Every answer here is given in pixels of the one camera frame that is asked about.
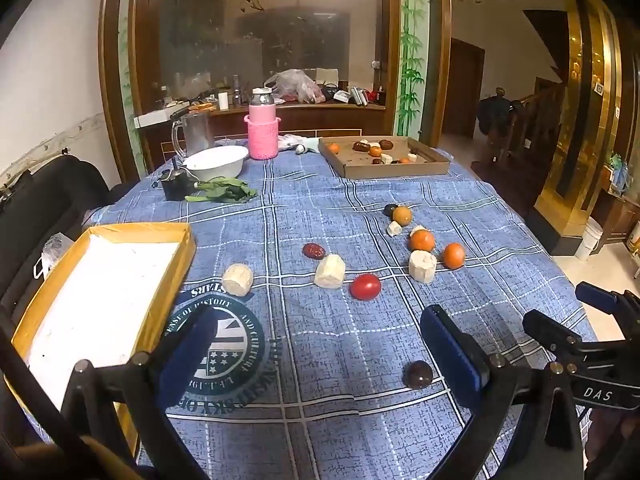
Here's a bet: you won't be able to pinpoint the brown cardboard tray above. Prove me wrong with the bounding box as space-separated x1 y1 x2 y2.
318 135 452 180

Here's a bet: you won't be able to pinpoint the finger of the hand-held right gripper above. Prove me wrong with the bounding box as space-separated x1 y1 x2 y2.
575 281 640 322
522 309 602 359

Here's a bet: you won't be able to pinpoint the clear plastic bag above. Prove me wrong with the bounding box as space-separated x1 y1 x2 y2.
35 232 76 278

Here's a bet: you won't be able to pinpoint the red tomato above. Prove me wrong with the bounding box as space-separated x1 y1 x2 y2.
349 273 382 301

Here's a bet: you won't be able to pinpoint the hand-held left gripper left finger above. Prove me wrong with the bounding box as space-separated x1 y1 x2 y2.
0 304 221 480

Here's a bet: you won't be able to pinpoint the pink water bottle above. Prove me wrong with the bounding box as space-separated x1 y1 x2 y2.
250 87 275 123

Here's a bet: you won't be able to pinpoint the golden pillar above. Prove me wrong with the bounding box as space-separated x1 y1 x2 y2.
532 0 626 256

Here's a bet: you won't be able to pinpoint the dark hanging jacket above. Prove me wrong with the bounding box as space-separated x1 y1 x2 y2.
477 87 526 136

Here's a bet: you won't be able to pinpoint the blue plaid tablecloth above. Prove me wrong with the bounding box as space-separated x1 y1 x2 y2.
20 137 601 480

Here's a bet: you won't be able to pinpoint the dark brown round fruit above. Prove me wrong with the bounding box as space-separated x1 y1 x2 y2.
403 360 434 390

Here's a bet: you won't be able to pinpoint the clear glass pitcher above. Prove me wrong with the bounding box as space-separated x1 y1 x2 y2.
171 110 213 158

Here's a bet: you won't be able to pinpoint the pile of papers and boxes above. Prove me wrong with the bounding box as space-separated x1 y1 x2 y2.
330 86 373 107

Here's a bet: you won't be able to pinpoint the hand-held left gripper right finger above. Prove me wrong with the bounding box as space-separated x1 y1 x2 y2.
420 304 586 480

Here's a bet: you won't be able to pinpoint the white plastic bag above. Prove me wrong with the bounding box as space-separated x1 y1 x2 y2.
264 68 323 103

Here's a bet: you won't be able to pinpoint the wooden stair railing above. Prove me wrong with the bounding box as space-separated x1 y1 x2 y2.
500 77 566 171

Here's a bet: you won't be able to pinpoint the small black box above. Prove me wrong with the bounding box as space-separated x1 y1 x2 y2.
160 167 196 202

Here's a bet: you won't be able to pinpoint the white enamel bowl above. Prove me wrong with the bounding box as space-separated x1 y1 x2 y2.
184 146 249 181

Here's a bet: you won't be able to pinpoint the white cloth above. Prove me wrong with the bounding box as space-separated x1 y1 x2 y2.
277 134 321 153

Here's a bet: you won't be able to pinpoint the yellow cardboard box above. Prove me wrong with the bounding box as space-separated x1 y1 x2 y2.
10 222 197 456

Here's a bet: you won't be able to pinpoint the wooden door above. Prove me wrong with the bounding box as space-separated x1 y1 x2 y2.
442 37 486 140

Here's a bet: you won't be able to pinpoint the black bag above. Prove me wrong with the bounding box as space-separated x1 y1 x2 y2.
0 154 121 311

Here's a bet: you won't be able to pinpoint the wooden sideboard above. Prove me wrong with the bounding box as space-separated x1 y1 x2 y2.
140 102 388 161

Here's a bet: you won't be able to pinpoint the bamboo painted panel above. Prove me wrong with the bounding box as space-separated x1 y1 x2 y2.
392 0 431 138

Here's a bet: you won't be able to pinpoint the white bucket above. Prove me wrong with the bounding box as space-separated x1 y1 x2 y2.
574 216 604 261

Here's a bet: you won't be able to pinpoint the green leaves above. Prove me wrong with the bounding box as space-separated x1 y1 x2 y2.
185 177 258 204

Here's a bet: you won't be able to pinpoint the pink knitted bottle holder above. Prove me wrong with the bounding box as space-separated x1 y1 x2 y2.
244 114 280 161

